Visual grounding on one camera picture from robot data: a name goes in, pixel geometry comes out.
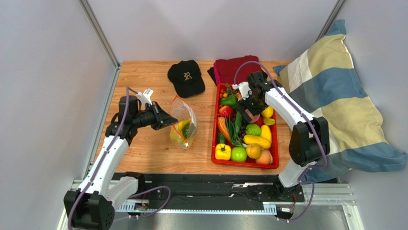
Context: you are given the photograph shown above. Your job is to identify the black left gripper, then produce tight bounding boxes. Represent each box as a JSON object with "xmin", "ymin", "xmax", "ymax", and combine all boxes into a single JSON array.
[{"xmin": 132, "ymin": 102, "xmax": 178, "ymax": 131}]

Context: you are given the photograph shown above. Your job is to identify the pink peach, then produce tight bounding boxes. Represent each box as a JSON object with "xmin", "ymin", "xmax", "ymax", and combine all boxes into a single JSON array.
[{"xmin": 250, "ymin": 115, "xmax": 260, "ymax": 123}]

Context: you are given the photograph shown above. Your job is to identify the yellow banana bunch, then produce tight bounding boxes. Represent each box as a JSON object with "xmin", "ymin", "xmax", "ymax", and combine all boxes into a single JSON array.
[{"xmin": 170, "ymin": 118, "xmax": 191, "ymax": 149}]

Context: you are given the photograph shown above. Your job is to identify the clear orange zip top bag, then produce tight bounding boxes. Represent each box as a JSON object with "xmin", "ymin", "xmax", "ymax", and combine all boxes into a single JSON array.
[{"xmin": 170, "ymin": 96, "xmax": 198, "ymax": 150}]

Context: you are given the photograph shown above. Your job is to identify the yellow mango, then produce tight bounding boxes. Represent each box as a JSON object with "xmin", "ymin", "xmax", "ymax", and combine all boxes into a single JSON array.
[{"xmin": 261, "ymin": 106, "xmax": 274, "ymax": 118}]

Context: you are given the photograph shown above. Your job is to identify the dark green avocado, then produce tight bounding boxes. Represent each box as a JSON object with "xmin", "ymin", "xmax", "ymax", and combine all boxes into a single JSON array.
[{"xmin": 181, "ymin": 123, "xmax": 195, "ymax": 139}]

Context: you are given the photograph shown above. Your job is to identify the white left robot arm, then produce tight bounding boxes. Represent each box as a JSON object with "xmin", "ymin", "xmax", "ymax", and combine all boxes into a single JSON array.
[{"xmin": 64, "ymin": 96, "xmax": 178, "ymax": 230}]

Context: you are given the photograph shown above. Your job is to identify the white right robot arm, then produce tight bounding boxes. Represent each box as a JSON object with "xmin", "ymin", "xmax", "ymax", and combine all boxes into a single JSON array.
[{"xmin": 232, "ymin": 71, "xmax": 330, "ymax": 200}]

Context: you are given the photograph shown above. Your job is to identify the green bell pepper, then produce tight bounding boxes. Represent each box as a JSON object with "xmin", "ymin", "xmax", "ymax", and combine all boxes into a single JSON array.
[{"xmin": 220, "ymin": 95, "xmax": 237, "ymax": 108}]

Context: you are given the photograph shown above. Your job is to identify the green cabbage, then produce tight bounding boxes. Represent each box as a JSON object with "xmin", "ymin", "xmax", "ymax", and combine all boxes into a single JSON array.
[{"xmin": 245, "ymin": 124, "xmax": 261, "ymax": 136}]

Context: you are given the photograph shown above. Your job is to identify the red cabbage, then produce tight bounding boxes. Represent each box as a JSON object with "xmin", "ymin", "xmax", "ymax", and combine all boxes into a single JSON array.
[{"xmin": 254, "ymin": 116, "xmax": 264, "ymax": 127}]

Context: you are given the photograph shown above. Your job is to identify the dark purple grapes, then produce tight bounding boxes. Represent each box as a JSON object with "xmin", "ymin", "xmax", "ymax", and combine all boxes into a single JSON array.
[{"xmin": 238, "ymin": 122, "xmax": 248, "ymax": 140}]

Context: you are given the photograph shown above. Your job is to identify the small yellow banana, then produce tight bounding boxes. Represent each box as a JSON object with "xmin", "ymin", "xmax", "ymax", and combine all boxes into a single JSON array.
[{"xmin": 263, "ymin": 117, "xmax": 275, "ymax": 126}]

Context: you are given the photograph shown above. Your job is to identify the green cucumber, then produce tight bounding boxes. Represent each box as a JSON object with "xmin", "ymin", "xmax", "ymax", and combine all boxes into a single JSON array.
[{"xmin": 217, "ymin": 129, "xmax": 227, "ymax": 144}]

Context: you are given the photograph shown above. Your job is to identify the orange fruit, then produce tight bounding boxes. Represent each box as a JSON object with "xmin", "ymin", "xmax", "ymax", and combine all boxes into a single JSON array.
[{"xmin": 246, "ymin": 144, "xmax": 261, "ymax": 159}]

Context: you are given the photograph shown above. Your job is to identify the green lime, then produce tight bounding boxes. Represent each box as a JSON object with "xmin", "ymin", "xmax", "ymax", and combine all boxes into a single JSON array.
[{"xmin": 230, "ymin": 147, "xmax": 247, "ymax": 162}]

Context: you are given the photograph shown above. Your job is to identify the folded dark red cloth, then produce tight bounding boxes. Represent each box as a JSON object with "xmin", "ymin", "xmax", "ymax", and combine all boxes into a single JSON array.
[{"xmin": 207, "ymin": 55, "xmax": 268, "ymax": 85}]

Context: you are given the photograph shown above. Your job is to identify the yellow bell pepper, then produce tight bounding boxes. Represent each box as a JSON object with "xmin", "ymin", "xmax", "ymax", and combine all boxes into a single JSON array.
[{"xmin": 215, "ymin": 143, "xmax": 232, "ymax": 161}]

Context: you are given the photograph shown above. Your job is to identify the black embroidered baseball cap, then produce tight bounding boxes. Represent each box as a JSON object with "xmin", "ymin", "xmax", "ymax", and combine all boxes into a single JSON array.
[{"xmin": 167, "ymin": 60, "xmax": 205, "ymax": 98}]

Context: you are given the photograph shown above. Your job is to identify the peach at tray corner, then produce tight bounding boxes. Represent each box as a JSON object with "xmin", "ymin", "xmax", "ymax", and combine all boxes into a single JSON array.
[{"xmin": 255, "ymin": 149, "xmax": 273, "ymax": 165}]

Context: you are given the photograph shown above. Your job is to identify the red plastic tray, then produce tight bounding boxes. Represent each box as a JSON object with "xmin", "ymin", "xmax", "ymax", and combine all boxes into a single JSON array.
[{"xmin": 211, "ymin": 83, "xmax": 279, "ymax": 169}]

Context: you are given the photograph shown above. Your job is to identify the striped blue yellow pillow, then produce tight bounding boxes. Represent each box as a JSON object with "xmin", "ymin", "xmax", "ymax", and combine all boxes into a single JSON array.
[{"xmin": 273, "ymin": 20, "xmax": 408, "ymax": 182}]

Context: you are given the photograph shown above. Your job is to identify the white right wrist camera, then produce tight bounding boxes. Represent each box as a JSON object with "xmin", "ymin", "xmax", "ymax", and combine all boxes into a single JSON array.
[{"xmin": 232, "ymin": 81, "xmax": 251, "ymax": 100}]

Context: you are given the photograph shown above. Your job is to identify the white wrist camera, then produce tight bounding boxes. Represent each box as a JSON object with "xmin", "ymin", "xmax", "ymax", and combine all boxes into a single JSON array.
[
  {"xmin": 232, "ymin": 81, "xmax": 251, "ymax": 100},
  {"xmin": 136, "ymin": 88, "xmax": 154, "ymax": 108}
]

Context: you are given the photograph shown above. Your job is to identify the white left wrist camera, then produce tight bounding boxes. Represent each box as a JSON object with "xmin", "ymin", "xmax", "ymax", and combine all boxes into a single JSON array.
[{"xmin": 136, "ymin": 88, "xmax": 154, "ymax": 108}]

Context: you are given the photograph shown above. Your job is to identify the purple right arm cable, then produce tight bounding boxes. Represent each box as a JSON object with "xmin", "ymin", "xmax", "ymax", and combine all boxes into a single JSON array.
[{"xmin": 233, "ymin": 60, "xmax": 329, "ymax": 223}]

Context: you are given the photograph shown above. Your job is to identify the black mounting base rail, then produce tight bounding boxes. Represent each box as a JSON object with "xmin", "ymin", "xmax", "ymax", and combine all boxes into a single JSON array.
[{"xmin": 84, "ymin": 172, "xmax": 339, "ymax": 211}]

